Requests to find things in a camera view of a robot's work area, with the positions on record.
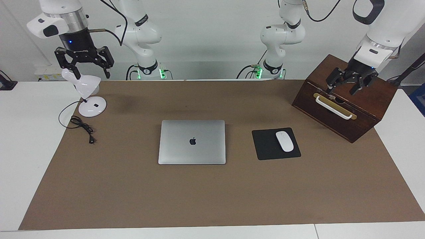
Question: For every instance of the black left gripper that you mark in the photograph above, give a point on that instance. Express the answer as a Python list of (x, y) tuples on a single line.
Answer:
[(360, 69)]

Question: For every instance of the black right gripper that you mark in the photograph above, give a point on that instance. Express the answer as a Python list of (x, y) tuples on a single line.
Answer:
[(79, 43)]

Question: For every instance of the grey aluminium laptop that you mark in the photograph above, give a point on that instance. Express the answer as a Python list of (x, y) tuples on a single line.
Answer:
[(192, 149)]

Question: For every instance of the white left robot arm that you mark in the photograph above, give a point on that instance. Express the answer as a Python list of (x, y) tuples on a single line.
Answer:
[(282, 33)]

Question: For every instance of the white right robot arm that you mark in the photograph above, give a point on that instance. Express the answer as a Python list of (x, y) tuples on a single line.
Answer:
[(139, 30)]

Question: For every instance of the white desk lamp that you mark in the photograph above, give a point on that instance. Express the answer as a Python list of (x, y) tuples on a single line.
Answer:
[(88, 84)]

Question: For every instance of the dark brown wooden box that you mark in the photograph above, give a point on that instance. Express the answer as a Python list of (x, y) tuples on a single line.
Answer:
[(352, 113)]

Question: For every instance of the black tripod leg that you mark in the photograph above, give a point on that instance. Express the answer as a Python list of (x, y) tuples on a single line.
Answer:
[(406, 73)]

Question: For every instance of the blue crate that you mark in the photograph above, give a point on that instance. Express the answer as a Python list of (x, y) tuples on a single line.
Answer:
[(419, 99)]

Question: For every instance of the black stand base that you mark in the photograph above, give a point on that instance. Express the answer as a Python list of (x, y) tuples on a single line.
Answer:
[(6, 84)]

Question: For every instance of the white computer mouse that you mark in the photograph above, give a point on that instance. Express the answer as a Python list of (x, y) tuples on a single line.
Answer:
[(285, 141)]

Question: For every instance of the black mouse pad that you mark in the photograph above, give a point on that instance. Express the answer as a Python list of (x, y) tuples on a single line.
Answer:
[(264, 146)]

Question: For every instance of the brown table mat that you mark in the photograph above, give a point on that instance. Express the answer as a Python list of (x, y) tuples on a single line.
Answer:
[(199, 199)]

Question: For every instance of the white wall power strip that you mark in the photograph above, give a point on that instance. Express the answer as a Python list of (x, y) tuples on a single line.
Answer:
[(49, 73)]

